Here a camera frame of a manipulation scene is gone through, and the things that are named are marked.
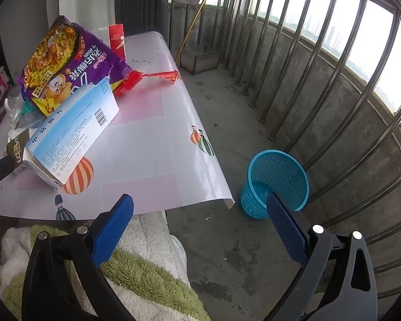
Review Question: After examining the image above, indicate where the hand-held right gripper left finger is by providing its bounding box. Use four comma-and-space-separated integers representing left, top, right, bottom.
22, 193, 135, 321

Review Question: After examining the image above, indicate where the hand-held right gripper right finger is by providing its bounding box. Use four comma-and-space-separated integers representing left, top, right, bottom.
262, 192, 378, 321

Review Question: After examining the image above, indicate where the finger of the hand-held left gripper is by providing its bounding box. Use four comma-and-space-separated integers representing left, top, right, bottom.
0, 155, 16, 209

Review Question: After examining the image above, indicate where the blue plastic wastebasket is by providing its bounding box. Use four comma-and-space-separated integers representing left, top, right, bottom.
240, 149, 310, 220

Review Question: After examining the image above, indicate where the white blue medicine box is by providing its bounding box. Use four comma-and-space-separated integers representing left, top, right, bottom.
22, 77, 120, 191

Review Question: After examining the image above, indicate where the purple instant noodle packet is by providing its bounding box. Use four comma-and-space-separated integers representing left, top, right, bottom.
17, 15, 134, 117

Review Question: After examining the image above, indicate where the red snack wrapper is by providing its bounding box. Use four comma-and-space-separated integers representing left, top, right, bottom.
112, 70, 182, 97

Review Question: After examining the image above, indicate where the dark olive carton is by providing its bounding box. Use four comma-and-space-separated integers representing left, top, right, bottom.
5, 129, 37, 174

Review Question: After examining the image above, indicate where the fluffy white green robe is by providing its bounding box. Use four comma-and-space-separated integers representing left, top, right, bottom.
0, 211, 211, 321

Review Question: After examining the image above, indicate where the teal patterned wrapper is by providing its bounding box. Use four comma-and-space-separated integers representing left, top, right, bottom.
20, 102, 47, 129

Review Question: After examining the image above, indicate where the crumpled white plastic wrapper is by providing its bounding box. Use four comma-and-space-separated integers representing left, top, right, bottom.
4, 95, 30, 131

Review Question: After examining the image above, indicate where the white shoe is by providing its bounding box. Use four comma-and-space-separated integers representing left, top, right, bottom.
170, 235, 188, 275

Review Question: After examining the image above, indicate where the pink white printed tablecloth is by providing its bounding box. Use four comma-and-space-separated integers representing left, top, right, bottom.
0, 31, 236, 221

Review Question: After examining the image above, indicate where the metal balcony railing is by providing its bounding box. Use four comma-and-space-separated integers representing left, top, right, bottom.
200, 0, 401, 321

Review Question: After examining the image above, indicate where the small red carton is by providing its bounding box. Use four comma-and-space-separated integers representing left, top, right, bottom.
107, 23, 127, 61

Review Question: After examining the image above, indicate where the white curtain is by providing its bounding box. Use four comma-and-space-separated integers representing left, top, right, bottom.
47, 0, 117, 32

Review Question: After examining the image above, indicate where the dark green cabinet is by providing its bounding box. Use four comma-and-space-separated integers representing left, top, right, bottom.
114, 0, 170, 45

